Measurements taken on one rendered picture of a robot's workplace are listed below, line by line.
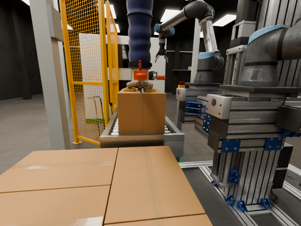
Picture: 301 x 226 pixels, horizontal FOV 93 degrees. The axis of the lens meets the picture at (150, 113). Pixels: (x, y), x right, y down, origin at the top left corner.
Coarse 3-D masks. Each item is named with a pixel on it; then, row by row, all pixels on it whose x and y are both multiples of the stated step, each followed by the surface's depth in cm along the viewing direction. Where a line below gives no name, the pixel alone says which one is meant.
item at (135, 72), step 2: (134, 70) 78; (136, 70) 78; (134, 72) 78; (136, 72) 78; (138, 72) 78; (140, 72) 79; (142, 72) 79; (144, 72) 79; (146, 72) 79; (134, 74) 79; (136, 74) 79; (146, 74) 79; (134, 76) 79; (136, 76) 79; (146, 76) 79; (134, 78) 79; (136, 78) 79; (138, 78) 79; (140, 78) 79; (142, 78) 79; (144, 78) 80; (146, 78) 80
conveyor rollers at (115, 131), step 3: (117, 117) 196; (117, 120) 180; (117, 123) 170; (114, 126) 155; (117, 126) 155; (165, 126) 160; (114, 129) 147; (117, 129) 147; (165, 129) 151; (168, 129) 152; (114, 132) 138; (117, 132) 138; (165, 132) 142; (168, 132) 143
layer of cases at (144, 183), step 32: (32, 160) 90; (64, 160) 91; (96, 160) 92; (128, 160) 92; (160, 160) 93; (0, 192) 65; (32, 192) 65; (64, 192) 65; (96, 192) 66; (128, 192) 66; (160, 192) 66; (192, 192) 67; (0, 224) 51; (32, 224) 51; (64, 224) 51; (96, 224) 51; (128, 224) 52; (160, 224) 52; (192, 224) 52
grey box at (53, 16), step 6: (48, 6) 142; (48, 12) 143; (54, 12) 148; (48, 18) 144; (54, 18) 148; (60, 18) 161; (48, 24) 146; (54, 24) 148; (60, 24) 161; (54, 30) 148; (60, 30) 161; (54, 36) 149; (60, 36) 161
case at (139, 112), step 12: (120, 96) 114; (132, 96) 115; (144, 96) 116; (156, 96) 117; (120, 108) 116; (132, 108) 117; (144, 108) 118; (156, 108) 119; (120, 120) 118; (132, 120) 119; (144, 120) 120; (156, 120) 121; (120, 132) 121; (132, 132) 122; (144, 132) 123; (156, 132) 124
